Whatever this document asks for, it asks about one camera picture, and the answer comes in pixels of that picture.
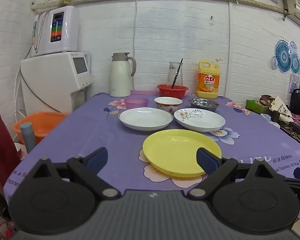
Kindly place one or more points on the green box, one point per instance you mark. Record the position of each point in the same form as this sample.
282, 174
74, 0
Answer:
255, 106

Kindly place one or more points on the white water dispenser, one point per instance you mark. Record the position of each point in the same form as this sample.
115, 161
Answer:
47, 80

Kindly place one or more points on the white water purifier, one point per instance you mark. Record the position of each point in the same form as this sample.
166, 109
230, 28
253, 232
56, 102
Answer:
62, 30

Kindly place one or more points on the white thermos jug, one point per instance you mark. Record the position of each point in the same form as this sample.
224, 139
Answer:
118, 77

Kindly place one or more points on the black straw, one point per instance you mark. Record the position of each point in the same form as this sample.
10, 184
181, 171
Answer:
177, 72

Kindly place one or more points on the blue fan wall decorations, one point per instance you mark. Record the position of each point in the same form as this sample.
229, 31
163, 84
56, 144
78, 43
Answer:
282, 55

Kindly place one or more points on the red plastic basket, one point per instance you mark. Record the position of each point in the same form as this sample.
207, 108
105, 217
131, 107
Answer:
172, 93

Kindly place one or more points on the orange plastic basin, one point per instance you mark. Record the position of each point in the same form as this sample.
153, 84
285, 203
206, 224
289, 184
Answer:
45, 126

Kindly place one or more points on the purple plastic bowl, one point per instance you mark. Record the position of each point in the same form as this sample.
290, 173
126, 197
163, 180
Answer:
136, 103

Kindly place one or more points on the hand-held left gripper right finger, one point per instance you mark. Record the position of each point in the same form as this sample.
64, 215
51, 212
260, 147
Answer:
207, 161

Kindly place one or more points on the clear glass carafe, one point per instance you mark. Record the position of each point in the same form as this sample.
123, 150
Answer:
170, 75

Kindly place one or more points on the yellow detergent bottle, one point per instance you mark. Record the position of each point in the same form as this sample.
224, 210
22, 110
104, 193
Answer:
207, 82

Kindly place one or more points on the white floral plate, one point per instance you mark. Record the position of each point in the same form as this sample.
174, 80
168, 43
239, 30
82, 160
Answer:
202, 123

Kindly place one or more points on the plain white plate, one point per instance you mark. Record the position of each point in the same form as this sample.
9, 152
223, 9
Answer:
145, 118

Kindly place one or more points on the stainless steel bowl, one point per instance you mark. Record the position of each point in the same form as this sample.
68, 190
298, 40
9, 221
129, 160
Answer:
203, 105

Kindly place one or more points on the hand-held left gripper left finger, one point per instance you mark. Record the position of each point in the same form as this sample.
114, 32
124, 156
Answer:
97, 158

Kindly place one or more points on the grey cylinder bottle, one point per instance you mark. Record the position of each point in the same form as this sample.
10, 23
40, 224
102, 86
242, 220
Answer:
28, 137

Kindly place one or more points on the purple floral tablecloth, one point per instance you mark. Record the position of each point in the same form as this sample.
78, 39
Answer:
90, 130

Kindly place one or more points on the beige paper bag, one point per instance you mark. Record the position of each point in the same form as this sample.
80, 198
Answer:
281, 107

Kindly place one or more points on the white wall conduit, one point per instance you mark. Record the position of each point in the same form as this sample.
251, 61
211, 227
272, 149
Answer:
134, 30
229, 42

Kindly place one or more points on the white ceramic bowl red pattern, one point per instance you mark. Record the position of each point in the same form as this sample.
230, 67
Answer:
168, 106

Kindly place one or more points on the yellow plastic plate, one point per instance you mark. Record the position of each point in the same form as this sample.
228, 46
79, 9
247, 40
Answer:
175, 150

